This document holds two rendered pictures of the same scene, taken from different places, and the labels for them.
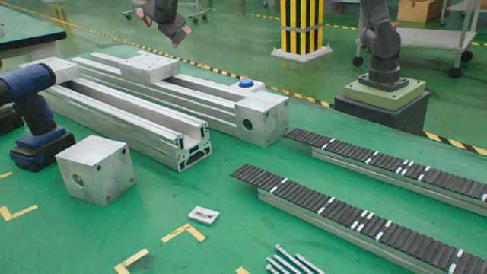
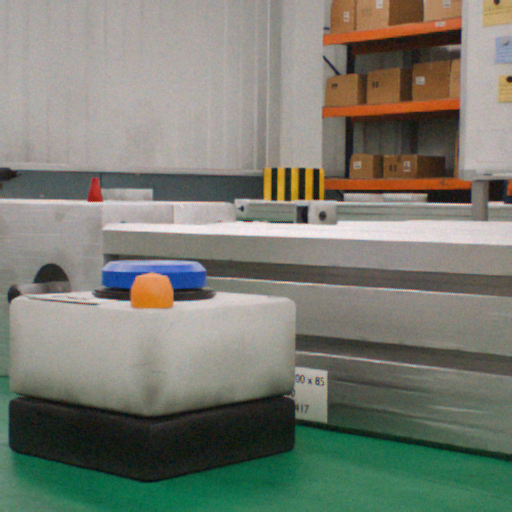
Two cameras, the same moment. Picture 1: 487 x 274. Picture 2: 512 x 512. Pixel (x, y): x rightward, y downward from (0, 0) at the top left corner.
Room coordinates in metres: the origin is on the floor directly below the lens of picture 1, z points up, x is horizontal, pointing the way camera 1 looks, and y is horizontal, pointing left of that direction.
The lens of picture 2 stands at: (1.53, 0.02, 0.88)
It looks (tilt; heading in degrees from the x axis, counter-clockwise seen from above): 3 degrees down; 178
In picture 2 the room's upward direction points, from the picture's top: 1 degrees clockwise
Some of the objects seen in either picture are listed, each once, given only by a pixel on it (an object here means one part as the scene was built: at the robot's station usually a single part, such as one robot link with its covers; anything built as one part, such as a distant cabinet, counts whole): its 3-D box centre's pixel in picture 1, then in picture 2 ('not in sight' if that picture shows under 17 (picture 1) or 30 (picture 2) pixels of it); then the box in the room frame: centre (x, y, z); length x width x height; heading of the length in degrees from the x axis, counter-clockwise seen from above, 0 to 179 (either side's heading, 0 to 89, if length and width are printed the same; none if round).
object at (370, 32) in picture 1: (380, 44); not in sight; (1.04, -0.39, 0.93); 0.09 x 0.05 x 0.10; 92
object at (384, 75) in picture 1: (383, 70); not in sight; (1.05, -0.41, 0.85); 0.12 x 0.09 x 0.08; 32
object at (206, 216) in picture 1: (204, 215); not in sight; (0.54, 0.09, 0.78); 0.05 x 0.03 x 0.01; 60
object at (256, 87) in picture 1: (245, 94); (169, 367); (1.05, 0.00, 0.81); 0.10 x 0.08 x 0.06; 137
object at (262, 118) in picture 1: (265, 116); (99, 289); (0.85, -0.05, 0.83); 0.12 x 0.09 x 0.10; 137
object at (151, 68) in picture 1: (150, 71); not in sight; (1.15, 0.28, 0.87); 0.16 x 0.11 x 0.07; 47
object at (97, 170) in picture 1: (102, 166); not in sight; (0.67, 0.30, 0.83); 0.11 x 0.10 x 0.10; 150
